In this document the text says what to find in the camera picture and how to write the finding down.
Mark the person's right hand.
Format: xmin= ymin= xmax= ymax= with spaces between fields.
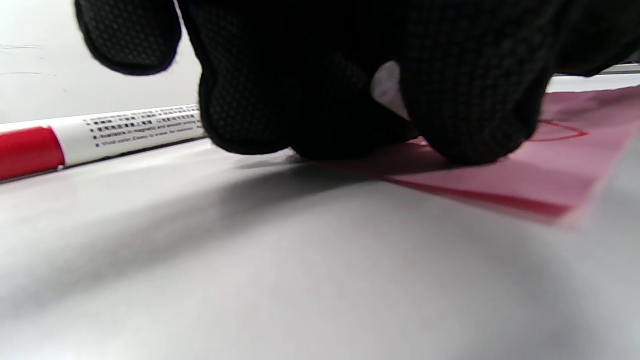
xmin=552 ymin=0 xmax=640 ymax=76

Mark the person's left hand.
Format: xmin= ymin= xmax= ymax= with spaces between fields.
xmin=75 ymin=0 xmax=568 ymax=166

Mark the pink heart outline paper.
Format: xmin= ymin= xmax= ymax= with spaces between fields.
xmin=320 ymin=85 xmax=640 ymax=228

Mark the white marker with red cap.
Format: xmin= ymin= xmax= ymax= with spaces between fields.
xmin=0 ymin=103 xmax=207 ymax=183

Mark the white whiteboard panel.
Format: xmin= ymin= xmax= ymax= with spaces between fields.
xmin=0 ymin=0 xmax=203 ymax=125

